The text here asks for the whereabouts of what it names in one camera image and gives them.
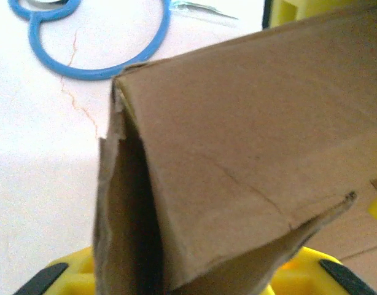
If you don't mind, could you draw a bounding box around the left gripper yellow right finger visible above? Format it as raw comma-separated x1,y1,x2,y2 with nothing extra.
270,245,377,295

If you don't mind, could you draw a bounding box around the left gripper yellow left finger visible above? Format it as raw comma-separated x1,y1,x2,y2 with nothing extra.
13,245,97,295

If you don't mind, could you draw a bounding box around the brown cardboard mailer box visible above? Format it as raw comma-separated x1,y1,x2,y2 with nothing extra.
92,6,377,295

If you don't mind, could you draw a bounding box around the small clear plastic packet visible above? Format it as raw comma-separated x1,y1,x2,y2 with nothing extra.
169,0,238,20

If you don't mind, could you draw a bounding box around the blue stethoscope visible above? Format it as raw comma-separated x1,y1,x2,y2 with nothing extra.
7,0,171,81

